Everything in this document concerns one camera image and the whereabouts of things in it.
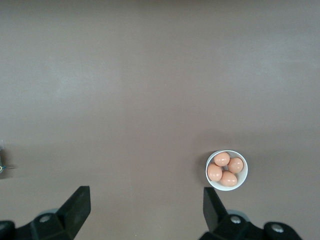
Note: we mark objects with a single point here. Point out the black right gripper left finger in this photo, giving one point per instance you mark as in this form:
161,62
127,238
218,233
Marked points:
75,207

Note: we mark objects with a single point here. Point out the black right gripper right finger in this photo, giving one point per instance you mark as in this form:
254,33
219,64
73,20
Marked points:
212,212

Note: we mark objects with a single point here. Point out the clear plastic egg carton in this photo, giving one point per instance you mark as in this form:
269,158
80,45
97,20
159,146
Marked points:
1,144

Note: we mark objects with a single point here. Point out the brown egg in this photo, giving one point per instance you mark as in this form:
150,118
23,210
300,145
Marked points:
214,172
235,165
221,159
228,178

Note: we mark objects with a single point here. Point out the white round bowl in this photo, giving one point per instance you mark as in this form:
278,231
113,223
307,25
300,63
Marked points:
241,180

